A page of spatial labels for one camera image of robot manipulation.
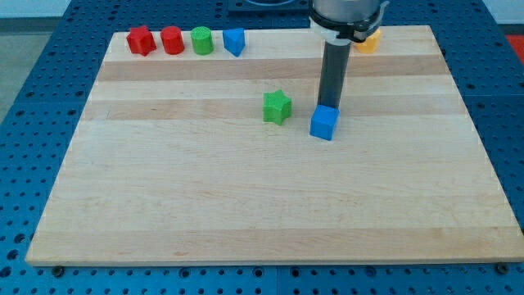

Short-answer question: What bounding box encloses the blue cube block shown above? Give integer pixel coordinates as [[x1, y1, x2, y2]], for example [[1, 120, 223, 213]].
[[309, 105, 340, 141]]

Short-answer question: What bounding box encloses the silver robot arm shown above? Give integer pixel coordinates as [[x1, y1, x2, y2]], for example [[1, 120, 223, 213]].
[[308, 0, 390, 46]]

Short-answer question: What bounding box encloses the green star block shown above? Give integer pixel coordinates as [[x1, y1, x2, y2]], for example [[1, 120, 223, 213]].
[[263, 89, 292, 125]]

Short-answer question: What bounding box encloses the red star block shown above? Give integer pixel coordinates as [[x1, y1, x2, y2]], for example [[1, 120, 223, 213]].
[[126, 25, 156, 56]]

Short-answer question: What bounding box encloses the wooden board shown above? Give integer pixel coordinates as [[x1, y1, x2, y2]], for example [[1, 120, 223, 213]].
[[25, 25, 523, 266]]

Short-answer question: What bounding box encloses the blue triangle block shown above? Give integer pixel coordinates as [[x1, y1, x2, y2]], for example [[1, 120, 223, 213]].
[[222, 28, 246, 57]]

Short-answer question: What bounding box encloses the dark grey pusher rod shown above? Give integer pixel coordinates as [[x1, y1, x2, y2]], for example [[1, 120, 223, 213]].
[[318, 42, 351, 109]]

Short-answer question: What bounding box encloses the green cylinder block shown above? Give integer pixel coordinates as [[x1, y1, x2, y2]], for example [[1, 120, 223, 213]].
[[190, 26, 214, 55]]

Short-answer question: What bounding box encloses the red cylinder block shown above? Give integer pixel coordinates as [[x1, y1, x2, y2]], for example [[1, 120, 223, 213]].
[[160, 26, 185, 55]]

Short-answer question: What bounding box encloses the yellow block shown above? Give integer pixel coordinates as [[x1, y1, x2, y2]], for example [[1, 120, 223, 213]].
[[355, 29, 382, 54]]

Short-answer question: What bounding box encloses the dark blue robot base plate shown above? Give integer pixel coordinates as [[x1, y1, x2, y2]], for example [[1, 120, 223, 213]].
[[226, 0, 309, 15]]

